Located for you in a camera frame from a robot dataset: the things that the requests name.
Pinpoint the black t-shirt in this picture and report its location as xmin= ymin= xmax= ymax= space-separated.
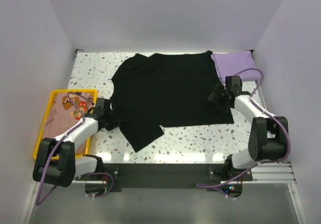
xmin=111 ymin=51 xmax=234 ymax=152

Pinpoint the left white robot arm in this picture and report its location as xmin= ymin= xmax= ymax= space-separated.
xmin=33 ymin=98 xmax=118 ymax=187

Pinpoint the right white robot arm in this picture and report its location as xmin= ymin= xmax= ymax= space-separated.
xmin=208 ymin=76 xmax=290 ymax=180

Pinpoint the folded purple t-shirt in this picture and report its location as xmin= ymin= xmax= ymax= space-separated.
xmin=211 ymin=50 xmax=262 ymax=84

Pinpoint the yellow plastic bin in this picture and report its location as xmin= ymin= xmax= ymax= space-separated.
xmin=33 ymin=89 xmax=98 ymax=159

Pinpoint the pink printed t-shirt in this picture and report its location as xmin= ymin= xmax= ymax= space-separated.
xmin=42 ymin=92 xmax=93 ymax=138

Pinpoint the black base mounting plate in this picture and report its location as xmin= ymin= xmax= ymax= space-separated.
xmin=103 ymin=163 xmax=242 ymax=192

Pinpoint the aluminium extrusion rail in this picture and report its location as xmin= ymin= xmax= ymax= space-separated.
xmin=251 ymin=163 xmax=296 ymax=184

